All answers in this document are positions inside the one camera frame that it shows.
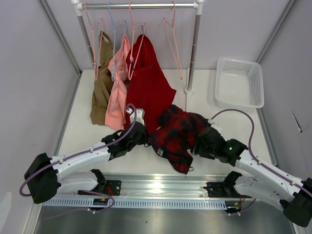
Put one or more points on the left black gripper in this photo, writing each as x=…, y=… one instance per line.
x=144, y=140

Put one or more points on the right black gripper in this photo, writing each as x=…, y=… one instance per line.
x=201, y=151

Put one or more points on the red plaid skirt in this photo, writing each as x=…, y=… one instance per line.
x=176, y=135

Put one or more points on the pink wire hanger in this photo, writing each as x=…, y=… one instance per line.
x=172, y=41

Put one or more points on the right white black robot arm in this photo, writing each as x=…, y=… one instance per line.
x=289, y=194

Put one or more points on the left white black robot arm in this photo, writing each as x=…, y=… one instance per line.
x=48, y=176

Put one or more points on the pink skirt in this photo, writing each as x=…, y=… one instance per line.
x=115, y=113

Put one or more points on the solid red skirt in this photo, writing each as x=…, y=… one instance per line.
x=149, y=89

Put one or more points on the brown skirt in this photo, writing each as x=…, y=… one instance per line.
x=103, y=85

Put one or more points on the pink hanger far left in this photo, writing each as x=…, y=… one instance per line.
x=97, y=28

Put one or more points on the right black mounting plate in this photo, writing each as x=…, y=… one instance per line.
x=222, y=190

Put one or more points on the black mounting plate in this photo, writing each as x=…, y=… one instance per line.
x=112, y=188
x=222, y=190

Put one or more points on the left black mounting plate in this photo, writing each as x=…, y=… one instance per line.
x=112, y=188

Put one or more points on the white plastic basket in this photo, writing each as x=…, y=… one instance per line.
x=239, y=84

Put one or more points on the metal clothes rack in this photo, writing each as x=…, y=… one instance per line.
x=196, y=5

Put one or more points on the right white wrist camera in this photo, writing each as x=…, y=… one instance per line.
x=214, y=125

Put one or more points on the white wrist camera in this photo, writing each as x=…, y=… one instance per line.
x=137, y=116
x=214, y=125

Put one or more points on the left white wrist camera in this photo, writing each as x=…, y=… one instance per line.
x=137, y=116

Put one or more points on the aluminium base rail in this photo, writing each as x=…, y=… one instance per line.
x=154, y=192

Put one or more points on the blue wire hanger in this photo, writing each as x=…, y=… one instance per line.
x=115, y=28

